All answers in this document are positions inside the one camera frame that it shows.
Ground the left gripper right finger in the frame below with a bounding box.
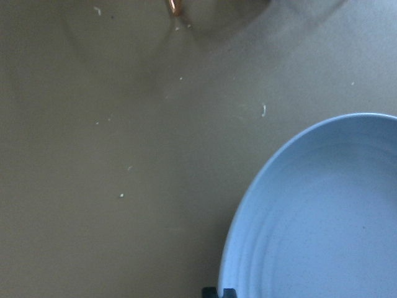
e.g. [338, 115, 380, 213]
[222, 288, 236, 298]

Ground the copper wire bottle rack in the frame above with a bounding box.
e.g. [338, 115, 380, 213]
[167, 0, 182, 16]

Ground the blue plate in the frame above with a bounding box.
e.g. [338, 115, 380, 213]
[218, 113, 396, 297]

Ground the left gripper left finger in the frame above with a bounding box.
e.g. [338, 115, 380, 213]
[202, 287, 218, 298]

